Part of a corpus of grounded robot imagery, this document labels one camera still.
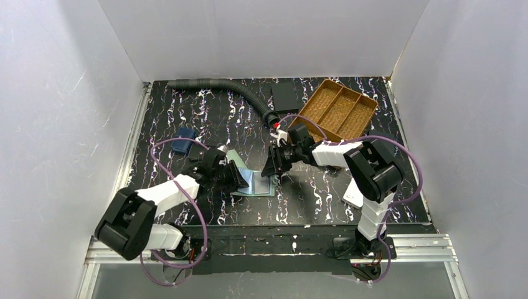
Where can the aluminium frame rail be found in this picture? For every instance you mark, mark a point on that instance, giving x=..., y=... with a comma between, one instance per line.
x=265, y=247

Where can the flat black square pad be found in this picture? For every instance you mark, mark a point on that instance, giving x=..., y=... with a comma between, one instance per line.
x=284, y=98

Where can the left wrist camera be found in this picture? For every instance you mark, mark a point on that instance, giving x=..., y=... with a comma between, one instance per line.
x=223, y=148

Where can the black leather card holder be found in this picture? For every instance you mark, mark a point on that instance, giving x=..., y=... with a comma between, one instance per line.
x=196, y=153

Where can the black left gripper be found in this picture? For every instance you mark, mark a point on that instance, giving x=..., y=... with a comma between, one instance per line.
x=230, y=175

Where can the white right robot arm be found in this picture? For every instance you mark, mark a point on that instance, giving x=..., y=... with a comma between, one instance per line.
x=370, y=159

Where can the white rectangular box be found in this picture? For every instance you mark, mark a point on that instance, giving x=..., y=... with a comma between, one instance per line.
x=353, y=195

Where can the blue leather card holder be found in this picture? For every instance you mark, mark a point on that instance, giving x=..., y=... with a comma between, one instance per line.
x=184, y=143

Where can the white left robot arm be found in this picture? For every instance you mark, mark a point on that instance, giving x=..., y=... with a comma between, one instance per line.
x=128, y=225

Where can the woven wicker divided tray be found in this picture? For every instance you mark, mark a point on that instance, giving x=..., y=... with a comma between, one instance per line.
x=336, y=112

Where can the mint green snap card holder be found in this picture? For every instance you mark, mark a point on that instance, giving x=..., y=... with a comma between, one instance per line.
x=258, y=186

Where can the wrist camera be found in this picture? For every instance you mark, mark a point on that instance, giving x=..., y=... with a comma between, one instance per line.
x=223, y=148
x=278, y=136

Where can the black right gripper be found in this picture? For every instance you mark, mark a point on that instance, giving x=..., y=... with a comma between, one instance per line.
x=279, y=159

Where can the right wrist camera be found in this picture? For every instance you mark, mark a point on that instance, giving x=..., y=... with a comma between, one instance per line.
x=278, y=136

